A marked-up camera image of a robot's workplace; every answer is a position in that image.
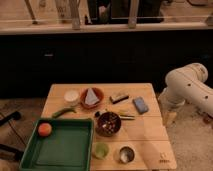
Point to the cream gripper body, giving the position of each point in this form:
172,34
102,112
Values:
168,118

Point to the black whiteboard eraser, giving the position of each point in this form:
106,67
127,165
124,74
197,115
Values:
119,98

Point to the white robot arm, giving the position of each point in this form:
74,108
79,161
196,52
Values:
186,84

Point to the green plastic tray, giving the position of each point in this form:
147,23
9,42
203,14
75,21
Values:
67,148

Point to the blue sponge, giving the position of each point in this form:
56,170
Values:
140,105

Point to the metal cup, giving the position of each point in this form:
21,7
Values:
126,154

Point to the dark bowl with beans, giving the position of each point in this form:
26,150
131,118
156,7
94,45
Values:
108,124

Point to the green small cup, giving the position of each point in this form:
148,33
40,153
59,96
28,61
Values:
100,150

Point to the white small cup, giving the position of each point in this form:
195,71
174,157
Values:
71,96

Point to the orange peach fruit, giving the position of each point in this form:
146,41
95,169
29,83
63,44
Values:
44,129

